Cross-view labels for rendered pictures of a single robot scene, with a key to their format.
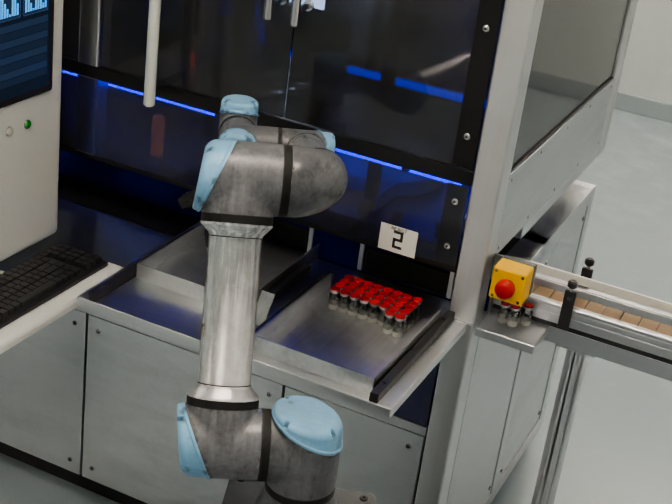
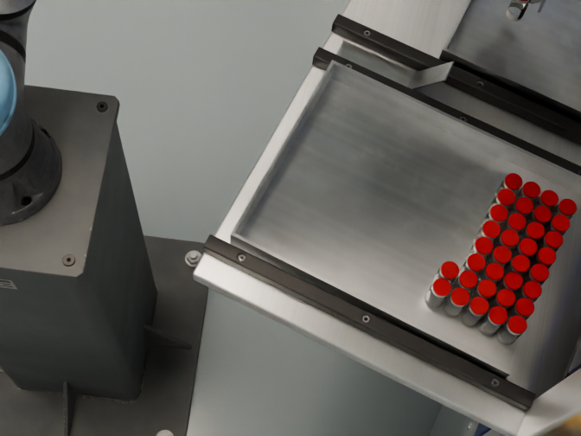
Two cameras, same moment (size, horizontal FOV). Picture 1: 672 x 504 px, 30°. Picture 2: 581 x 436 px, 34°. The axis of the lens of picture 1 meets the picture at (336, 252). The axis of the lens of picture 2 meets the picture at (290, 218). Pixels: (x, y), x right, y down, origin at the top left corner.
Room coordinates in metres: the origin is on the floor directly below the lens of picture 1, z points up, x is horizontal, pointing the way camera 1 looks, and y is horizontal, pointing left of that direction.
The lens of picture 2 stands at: (2.03, -0.48, 1.89)
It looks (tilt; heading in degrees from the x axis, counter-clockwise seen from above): 67 degrees down; 86
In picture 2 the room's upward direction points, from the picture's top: 9 degrees clockwise
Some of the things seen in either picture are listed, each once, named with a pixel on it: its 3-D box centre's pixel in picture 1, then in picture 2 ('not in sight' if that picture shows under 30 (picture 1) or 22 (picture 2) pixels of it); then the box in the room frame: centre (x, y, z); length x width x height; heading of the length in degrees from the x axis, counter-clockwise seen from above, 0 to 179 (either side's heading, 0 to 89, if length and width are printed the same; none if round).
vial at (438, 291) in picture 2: (398, 325); (437, 292); (2.23, -0.15, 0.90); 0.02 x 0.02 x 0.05
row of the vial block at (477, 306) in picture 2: (372, 305); (501, 253); (2.31, -0.09, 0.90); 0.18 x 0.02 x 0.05; 67
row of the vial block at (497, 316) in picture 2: (377, 301); (519, 261); (2.33, -0.10, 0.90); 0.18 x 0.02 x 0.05; 67
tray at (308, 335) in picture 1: (349, 329); (412, 213); (2.20, -0.05, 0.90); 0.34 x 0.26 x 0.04; 157
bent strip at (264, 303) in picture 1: (250, 318); (392, 60); (2.17, 0.15, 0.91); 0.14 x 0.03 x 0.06; 158
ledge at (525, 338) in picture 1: (514, 327); not in sight; (2.36, -0.40, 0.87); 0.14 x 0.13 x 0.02; 158
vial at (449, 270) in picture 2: (388, 322); (445, 276); (2.24, -0.12, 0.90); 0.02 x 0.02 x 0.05
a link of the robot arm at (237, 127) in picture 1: (247, 144); not in sight; (2.23, 0.19, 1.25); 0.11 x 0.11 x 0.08; 7
